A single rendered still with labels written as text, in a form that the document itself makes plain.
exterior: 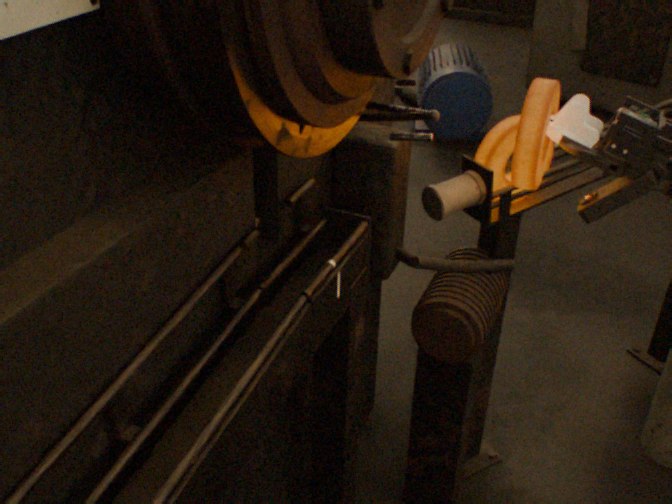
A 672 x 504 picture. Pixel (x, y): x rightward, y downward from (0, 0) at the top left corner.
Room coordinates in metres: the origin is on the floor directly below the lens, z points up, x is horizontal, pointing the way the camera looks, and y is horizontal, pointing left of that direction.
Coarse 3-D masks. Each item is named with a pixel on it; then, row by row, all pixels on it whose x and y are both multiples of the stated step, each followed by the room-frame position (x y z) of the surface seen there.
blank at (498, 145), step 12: (504, 120) 1.12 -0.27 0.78; (516, 120) 1.11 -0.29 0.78; (492, 132) 1.10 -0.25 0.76; (504, 132) 1.09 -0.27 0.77; (480, 144) 1.10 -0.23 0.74; (492, 144) 1.08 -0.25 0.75; (504, 144) 1.09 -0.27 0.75; (552, 144) 1.14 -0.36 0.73; (480, 156) 1.09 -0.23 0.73; (492, 156) 1.07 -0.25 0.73; (504, 156) 1.09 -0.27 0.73; (492, 168) 1.08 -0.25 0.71; (504, 168) 1.09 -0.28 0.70; (504, 180) 1.09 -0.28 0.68
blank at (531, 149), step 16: (544, 80) 0.95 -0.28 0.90; (528, 96) 0.92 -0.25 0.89; (544, 96) 0.91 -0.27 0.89; (528, 112) 0.90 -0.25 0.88; (544, 112) 0.89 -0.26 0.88; (528, 128) 0.88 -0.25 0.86; (544, 128) 0.89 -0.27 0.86; (528, 144) 0.88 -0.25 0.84; (544, 144) 0.96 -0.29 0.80; (512, 160) 0.88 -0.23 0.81; (528, 160) 0.87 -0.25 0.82; (544, 160) 0.94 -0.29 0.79; (512, 176) 0.89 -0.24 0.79; (528, 176) 0.88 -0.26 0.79
